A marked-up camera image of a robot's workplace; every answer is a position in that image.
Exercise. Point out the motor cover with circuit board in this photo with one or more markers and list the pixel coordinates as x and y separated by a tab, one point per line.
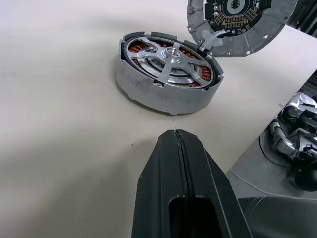
260	32

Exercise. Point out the silver spoked motor rotor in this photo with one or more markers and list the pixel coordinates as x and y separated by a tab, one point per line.
173	56

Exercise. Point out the motor stator housing copper windings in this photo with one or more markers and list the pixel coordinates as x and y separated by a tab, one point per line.
148	94

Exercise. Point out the silver robot body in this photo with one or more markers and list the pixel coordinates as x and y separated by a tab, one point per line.
284	144

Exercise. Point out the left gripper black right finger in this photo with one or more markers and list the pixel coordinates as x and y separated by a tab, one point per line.
213	188

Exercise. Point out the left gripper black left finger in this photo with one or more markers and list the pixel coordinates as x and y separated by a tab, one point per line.
158	188

